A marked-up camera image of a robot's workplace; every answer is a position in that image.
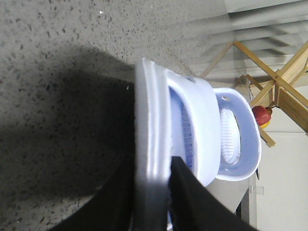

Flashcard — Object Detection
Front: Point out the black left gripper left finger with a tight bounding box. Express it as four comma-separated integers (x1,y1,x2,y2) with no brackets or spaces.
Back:
49,154,138,231

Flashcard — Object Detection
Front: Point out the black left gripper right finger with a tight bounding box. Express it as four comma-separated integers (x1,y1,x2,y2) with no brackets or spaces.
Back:
168,156,256,231

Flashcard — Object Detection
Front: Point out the light blue slipper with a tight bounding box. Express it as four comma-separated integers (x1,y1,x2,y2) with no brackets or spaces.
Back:
132,58,221,231
214,88,261,181

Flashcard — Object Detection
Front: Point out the red and yellow object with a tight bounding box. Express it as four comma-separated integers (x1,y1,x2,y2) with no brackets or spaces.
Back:
252,105,272,128

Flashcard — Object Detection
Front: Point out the wooden folding rack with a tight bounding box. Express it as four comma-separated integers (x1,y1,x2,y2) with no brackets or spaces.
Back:
200,41,308,133

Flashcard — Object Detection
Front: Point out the pale green curtain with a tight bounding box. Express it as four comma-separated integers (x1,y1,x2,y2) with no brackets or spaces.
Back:
184,0,308,81

